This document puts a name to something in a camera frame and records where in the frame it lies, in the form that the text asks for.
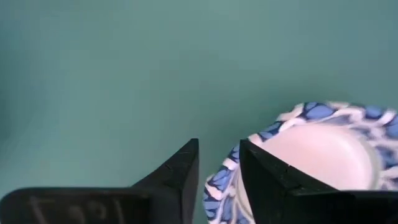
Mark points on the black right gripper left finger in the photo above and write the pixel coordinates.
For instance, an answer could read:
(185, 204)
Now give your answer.
(161, 193)

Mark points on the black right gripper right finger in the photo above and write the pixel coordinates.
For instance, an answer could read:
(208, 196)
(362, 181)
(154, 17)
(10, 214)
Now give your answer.
(280, 199)

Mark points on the blue white patterned wide bowl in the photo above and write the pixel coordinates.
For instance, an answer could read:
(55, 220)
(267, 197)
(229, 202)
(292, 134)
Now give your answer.
(326, 155)

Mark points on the green table mat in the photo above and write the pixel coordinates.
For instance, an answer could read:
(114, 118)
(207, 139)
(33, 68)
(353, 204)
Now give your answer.
(124, 77)

